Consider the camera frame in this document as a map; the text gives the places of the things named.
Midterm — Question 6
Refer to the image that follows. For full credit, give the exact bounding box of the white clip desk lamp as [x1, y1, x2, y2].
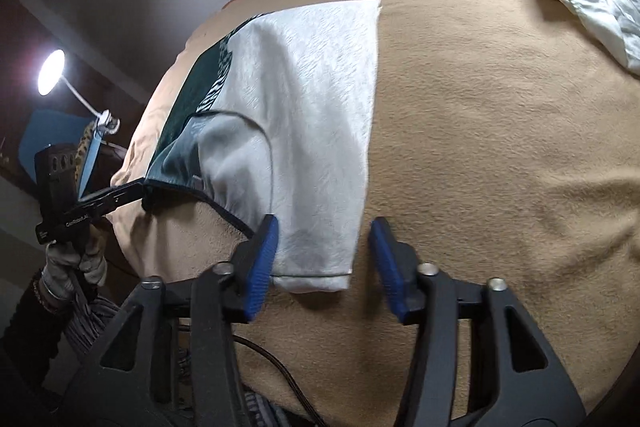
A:
[36, 49, 121, 135]

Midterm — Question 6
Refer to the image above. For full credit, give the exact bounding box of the grey striped clothing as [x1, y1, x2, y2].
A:
[60, 289, 132, 360]

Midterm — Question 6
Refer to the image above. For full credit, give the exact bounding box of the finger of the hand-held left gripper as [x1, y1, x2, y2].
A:
[79, 179, 154, 216]

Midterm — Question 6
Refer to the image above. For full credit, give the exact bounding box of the leopard print cloth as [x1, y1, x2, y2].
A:
[72, 121, 98, 188]

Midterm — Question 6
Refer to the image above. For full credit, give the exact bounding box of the person's left hand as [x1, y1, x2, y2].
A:
[42, 231, 108, 304]

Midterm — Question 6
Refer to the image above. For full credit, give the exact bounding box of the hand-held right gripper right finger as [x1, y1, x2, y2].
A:
[369, 217, 586, 427]

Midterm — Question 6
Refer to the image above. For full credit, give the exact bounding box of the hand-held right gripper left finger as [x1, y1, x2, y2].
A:
[65, 214, 280, 427]

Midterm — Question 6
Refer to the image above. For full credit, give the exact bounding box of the blue board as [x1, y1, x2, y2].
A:
[20, 107, 108, 198]

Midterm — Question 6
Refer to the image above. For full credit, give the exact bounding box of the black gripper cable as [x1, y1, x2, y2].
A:
[232, 334, 326, 427]

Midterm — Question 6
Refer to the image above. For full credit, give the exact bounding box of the tan blanket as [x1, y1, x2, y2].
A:
[107, 0, 640, 427]

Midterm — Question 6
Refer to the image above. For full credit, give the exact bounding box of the white green tree-print garment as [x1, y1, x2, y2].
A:
[142, 0, 384, 295]

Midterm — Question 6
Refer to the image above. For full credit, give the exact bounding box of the person's left forearm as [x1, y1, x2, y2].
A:
[0, 271, 76, 388]

